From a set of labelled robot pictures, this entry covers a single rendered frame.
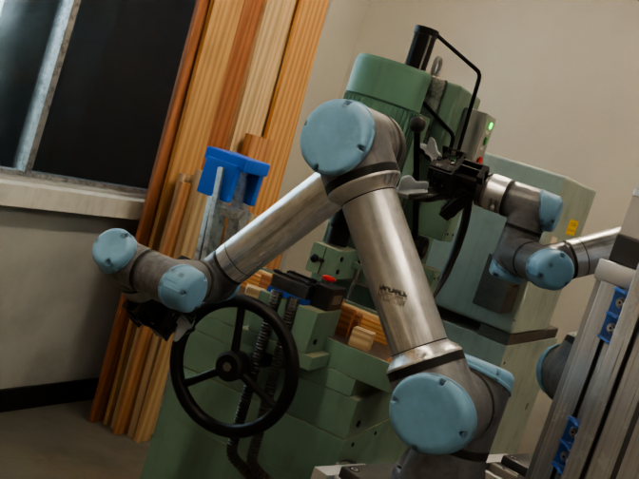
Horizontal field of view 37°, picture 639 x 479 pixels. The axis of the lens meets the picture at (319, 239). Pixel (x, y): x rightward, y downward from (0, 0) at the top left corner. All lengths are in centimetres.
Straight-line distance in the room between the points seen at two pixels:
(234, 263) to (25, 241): 184
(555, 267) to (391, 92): 57
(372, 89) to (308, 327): 54
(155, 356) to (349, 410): 171
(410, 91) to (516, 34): 249
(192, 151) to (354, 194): 231
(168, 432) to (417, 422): 99
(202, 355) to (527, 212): 79
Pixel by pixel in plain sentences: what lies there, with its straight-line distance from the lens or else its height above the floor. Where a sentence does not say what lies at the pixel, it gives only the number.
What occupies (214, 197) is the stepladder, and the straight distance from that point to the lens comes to 300.
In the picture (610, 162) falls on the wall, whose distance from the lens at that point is 436.
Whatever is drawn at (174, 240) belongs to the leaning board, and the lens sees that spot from 357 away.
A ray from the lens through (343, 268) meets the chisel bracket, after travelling 219.
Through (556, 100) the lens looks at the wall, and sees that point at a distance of 446.
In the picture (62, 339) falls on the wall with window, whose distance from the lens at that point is 374.
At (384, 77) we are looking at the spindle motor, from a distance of 210.
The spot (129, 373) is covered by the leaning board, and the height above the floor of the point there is 24.
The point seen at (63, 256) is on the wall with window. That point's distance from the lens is 357.
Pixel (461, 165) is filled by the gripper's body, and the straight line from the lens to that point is 194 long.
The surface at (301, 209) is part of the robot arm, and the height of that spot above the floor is 118.
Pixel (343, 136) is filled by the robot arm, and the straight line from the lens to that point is 138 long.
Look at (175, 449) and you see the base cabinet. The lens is 223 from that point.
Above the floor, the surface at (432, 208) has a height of 122.
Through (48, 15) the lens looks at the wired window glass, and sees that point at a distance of 332.
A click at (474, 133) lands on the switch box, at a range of 239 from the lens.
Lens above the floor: 130
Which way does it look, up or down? 6 degrees down
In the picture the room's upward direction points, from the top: 18 degrees clockwise
